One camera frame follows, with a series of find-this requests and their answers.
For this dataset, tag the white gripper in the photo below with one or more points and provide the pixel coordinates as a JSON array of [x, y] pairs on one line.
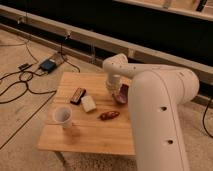
[[113, 83]]

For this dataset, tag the dark red ceramic bowl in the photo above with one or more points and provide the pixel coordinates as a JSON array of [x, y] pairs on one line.
[[122, 96]]

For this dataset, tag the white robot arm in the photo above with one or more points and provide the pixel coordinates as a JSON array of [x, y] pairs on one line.
[[153, 96]]

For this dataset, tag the brown sausage-shaped object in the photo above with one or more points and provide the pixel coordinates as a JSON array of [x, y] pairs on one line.
[[109, 115]]

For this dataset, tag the white sponge block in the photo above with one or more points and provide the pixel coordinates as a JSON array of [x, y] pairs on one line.
[[88, 103]]

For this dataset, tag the wooden table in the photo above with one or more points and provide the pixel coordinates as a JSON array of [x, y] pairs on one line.
[[88, 134]]

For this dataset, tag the blue power adapter box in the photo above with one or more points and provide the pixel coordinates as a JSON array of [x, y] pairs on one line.
[[47, 65]]

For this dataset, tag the small black floor device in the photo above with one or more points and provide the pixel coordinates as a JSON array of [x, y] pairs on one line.
[[23, 66]]

